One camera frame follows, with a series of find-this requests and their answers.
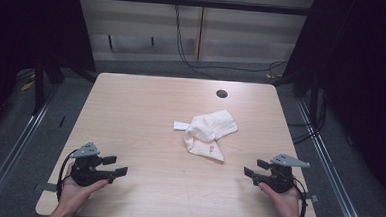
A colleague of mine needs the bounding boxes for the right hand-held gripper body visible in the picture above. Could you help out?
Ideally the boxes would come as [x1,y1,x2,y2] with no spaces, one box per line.
[252,152,312,196]

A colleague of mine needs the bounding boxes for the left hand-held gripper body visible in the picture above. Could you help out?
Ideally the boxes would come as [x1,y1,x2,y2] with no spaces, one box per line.
[67,140,119,190]

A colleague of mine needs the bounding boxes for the white towel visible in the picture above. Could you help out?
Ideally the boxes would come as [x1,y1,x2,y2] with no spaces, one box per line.
[171,107,240,164]

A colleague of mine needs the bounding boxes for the person's left hand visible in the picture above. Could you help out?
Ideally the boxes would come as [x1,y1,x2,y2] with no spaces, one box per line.
[56,161,110,215]

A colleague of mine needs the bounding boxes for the person's right hand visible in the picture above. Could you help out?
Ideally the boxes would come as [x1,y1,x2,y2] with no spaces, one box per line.
[255,181,304,217]

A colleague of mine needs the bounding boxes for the black metal stand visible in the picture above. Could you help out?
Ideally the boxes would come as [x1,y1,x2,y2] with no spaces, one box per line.
[30,54,49,117]

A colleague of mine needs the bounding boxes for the yellow floor marker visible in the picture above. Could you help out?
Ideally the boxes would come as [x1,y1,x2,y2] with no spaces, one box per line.
[20,78,36,92]

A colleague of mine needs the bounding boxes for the dark curtain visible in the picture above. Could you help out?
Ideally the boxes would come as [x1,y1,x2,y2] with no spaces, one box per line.
[266,0,386,203]
[0,0,101,147]

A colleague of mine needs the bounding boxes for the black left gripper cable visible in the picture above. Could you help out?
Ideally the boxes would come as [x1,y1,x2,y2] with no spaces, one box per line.
[55,147,80,204]

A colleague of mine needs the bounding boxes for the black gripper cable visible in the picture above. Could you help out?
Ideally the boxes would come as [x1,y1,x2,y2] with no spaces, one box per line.
[55,147,80,204]
[289,178,309,217]

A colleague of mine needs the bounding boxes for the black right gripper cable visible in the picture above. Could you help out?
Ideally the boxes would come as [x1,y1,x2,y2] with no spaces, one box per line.
[289,178,309,217]

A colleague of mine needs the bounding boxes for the aluminium floor rail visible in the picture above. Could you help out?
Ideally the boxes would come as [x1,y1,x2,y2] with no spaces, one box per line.
[289,98,377,217]
[0,86,60,217]

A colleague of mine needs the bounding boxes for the black floor cables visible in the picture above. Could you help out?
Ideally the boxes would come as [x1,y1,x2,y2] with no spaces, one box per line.
[285,88,329,148]

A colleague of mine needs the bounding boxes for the black wall cable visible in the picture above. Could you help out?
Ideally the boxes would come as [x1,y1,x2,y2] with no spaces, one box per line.
[171,3,291,84]

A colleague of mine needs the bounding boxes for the black horizontal frame bar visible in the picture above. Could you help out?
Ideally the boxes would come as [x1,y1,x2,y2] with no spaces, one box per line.
[75,0,314,18]

